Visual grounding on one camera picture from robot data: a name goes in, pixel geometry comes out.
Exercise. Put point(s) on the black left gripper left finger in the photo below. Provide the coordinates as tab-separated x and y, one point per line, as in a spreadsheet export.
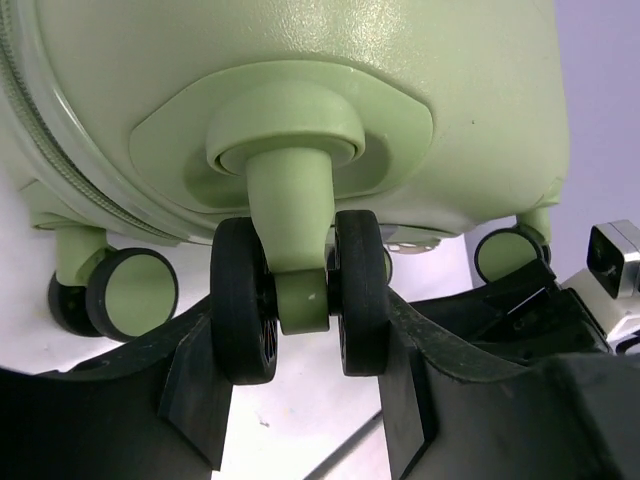
154	408

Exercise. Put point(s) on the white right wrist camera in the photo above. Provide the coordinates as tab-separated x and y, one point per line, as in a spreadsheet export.
609	284

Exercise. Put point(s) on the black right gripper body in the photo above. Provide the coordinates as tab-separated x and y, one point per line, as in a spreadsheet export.
524	315

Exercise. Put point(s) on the green hard-shell suitcase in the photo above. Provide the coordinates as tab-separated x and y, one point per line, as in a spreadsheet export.
300	139

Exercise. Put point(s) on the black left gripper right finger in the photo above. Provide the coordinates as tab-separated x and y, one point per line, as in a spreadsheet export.
453	411

